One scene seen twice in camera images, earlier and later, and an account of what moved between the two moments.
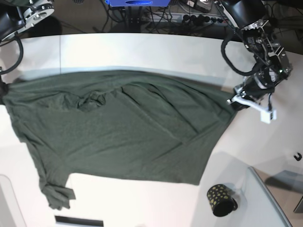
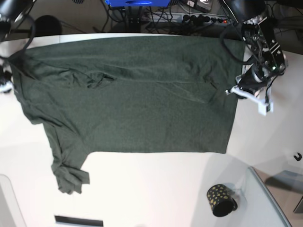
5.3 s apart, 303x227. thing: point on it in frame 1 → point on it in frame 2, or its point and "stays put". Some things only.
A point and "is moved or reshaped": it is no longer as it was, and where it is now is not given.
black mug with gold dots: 220,200 stays put
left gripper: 3,90 → 6,83
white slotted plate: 68,222 stays put
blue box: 138,3 stays put
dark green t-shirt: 118,124 is moved or reshaped
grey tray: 286,187 stays put
